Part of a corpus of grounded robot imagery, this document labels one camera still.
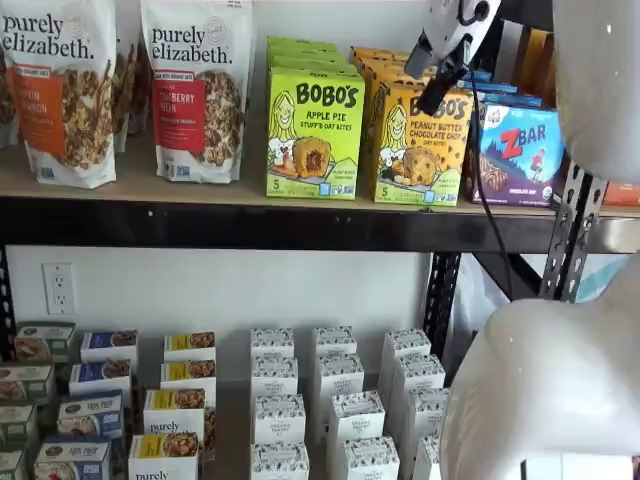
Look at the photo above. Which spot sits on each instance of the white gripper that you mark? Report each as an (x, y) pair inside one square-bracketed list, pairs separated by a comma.
[(460, 25)]

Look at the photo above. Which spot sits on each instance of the orange Bobo's peanut butter box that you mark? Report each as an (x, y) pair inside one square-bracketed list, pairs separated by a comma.
[(420, 160), (380, 60), (390, 75), (375, 50)]

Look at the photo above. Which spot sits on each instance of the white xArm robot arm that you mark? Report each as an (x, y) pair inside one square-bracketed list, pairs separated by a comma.
[(550, 375)]

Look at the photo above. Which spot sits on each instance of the blue Zbar snack box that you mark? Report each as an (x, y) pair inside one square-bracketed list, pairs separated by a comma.
[(482, 77), (495, 88), (520, 150), (510, 99)]

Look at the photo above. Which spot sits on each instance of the orange cardboard box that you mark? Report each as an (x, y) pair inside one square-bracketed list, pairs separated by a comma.
[(537, 65)]

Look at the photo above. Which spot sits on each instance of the green Bobo's apple pie box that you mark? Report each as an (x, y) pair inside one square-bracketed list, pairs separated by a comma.
[(305, 54), (300, 42), (310, 66), (315, 140)]

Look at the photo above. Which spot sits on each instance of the orange box with woman picture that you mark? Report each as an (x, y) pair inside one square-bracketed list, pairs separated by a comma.
[(622, 194)]

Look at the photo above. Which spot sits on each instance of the wooden shelf board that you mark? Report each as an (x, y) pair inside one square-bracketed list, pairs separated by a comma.
[(622, 210), (225, 192)]

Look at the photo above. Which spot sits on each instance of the white patterned pantry box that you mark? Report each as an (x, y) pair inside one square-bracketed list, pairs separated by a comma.
[(407, 342), (427, 410), (342, 377), (275, 377), (427, 460), (371, 462), (272, 342), (280, 462), (420, 372), (334, 340), (280, 422), (356, 420)]

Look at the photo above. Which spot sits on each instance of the yellow-label white granola box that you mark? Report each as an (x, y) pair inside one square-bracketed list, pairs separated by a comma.
[(162, 460), (172, 415), (190, 345), (187, 372)]

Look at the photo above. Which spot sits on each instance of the blue-label white oatmeal box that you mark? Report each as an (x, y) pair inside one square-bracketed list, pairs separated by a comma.
[(110, 345), (100, 375), (90, 417), (72, 462)]

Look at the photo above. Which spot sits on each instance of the green-label oatmeal box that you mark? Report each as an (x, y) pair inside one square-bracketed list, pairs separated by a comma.
[(11, 465), (27, 385), (45, 340), (17, 425)]

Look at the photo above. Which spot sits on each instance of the red-label granola bag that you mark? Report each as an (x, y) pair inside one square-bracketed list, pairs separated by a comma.
[(200, 125)]

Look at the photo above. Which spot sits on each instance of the white granola bag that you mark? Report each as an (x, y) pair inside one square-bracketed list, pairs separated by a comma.
[(130, 90)]

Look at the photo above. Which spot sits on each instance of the white pantry boxes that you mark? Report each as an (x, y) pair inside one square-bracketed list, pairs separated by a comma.
[(232, 380)]

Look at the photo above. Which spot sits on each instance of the orange-label granola bag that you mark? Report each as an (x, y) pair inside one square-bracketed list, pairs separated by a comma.
[(60, 125)]

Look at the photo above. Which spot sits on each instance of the blue-label granola bag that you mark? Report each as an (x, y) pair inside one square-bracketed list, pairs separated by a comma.
[(7, 100)]

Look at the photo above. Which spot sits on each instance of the white wall outlet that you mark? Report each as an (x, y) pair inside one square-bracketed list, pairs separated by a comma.
[(57, 287)]

